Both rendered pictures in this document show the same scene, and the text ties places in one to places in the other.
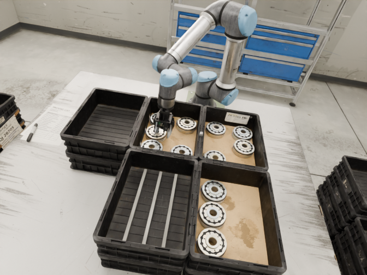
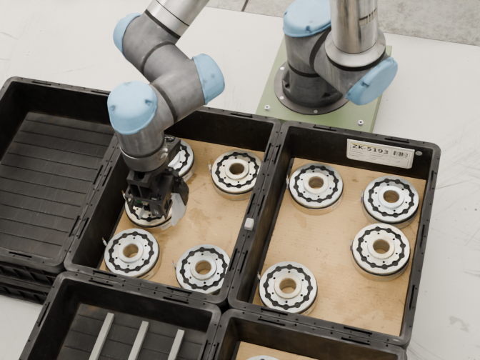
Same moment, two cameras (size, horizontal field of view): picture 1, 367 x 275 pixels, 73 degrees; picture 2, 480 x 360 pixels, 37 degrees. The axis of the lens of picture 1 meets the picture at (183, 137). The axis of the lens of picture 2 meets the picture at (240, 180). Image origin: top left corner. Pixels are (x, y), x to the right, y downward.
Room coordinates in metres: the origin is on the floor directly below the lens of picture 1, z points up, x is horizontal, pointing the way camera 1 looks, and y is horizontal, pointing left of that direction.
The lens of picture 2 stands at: (0.28, -0.33, 2.01)
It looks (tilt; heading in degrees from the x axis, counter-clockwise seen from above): 56 degrees down; 24
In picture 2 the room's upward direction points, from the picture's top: 10 degrees counter-clockwise
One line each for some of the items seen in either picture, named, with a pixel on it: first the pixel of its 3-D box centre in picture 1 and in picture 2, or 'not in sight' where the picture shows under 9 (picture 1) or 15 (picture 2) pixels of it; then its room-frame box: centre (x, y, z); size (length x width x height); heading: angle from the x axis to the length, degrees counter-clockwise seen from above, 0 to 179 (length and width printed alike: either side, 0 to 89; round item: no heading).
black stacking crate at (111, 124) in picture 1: (110, 123); (42, 180); (0.91, 0.37, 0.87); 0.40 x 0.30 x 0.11; 179
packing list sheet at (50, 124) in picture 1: (53, 123); not in sight; (1.02, 0.75, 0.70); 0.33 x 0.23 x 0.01; 178
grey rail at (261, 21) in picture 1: (249, 19); not in sight; (2.84, -0.49, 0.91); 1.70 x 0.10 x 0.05; 88
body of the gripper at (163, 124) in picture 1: (164, 115); (151, 179); (0.89, 0.10, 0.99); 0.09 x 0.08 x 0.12; 179
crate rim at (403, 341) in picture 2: (231, 135); (339, 223); (0.91, -0.23, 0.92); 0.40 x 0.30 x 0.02; 179
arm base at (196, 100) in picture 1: (203, 98); (313, 68); (1.36, -0.09, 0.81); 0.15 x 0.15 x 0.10
